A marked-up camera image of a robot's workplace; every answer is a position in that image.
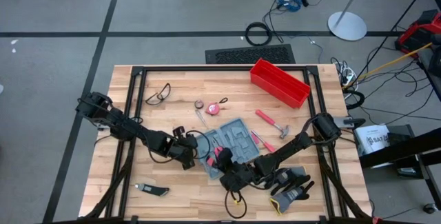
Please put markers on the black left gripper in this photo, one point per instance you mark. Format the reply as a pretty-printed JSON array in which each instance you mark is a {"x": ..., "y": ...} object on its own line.
[{"x": 177, "y": 148}]

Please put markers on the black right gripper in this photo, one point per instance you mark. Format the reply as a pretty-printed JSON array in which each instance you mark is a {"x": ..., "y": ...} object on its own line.
[{"x": 237, "y": 177}]

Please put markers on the grey plastic tool case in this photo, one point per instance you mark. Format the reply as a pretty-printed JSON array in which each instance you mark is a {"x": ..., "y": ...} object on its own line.
[{"x": 237, "y": 138}]

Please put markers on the small round brown tape roll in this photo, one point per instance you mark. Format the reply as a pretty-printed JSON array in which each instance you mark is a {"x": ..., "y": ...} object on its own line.
[{"x": 195, "y": 104}]

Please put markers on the pink tape measure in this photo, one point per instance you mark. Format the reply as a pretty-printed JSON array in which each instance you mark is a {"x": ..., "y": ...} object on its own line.
[{"x": 212, "y": 109}]

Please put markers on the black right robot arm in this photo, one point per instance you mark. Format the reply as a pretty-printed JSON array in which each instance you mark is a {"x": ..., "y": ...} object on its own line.
[{"x": 293, "y": 146}]

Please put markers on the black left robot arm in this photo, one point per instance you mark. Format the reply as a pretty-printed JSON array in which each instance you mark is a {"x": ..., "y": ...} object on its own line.
[{"x": 127, "y": 131}]

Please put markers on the clear safety glasses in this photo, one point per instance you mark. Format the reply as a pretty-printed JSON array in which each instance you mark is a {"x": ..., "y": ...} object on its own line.
[{"x": 165, "y": 91}]

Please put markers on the black utility knife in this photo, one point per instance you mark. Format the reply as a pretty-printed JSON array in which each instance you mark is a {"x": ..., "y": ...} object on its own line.
[{"x": 155, "y": 190}]

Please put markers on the black work glove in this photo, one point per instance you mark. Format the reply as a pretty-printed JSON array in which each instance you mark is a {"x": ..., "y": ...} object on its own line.
[{"x": 293, "y": 182}]

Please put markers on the grey yellow-cuffed work glove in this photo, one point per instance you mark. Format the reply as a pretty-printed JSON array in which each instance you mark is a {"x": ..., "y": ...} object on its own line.
[{"x": 289, "y": 196}]

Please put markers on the red plastic bin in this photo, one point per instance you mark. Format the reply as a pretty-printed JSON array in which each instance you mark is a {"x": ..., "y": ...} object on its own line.
[{"x": 279, "y": 82}]

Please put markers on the white power strip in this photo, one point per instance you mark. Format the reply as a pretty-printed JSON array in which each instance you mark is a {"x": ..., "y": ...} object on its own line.
[{"x": 349, "y": 77}]

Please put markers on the white printed box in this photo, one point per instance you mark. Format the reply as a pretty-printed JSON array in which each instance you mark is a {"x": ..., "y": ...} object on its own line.
[{"x": 372, "y": 139}]

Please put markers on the black side shelf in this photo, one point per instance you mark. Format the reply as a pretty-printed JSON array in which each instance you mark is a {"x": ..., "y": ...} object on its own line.
[{"x": 396, "y": 151}]

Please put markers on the yellow pole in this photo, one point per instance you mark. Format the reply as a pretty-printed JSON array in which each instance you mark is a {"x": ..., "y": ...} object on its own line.
[{"x": 389, "y": 64}]

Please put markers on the thin black diagonal pole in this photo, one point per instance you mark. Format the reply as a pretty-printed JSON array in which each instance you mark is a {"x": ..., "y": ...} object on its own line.
[{"x": 392, "y": 28}]

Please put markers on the black caster wheel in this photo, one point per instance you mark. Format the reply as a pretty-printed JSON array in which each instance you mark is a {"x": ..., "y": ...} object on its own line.
[{"x": 430, "y": 208}]

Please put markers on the red and black machine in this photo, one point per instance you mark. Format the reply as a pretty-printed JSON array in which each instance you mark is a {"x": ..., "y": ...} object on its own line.
[{"x": 417, "y": 32}]

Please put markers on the white round pedestal table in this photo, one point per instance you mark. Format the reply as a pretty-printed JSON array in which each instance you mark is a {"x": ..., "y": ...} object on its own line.
[{"x": 346, "y": 25}]

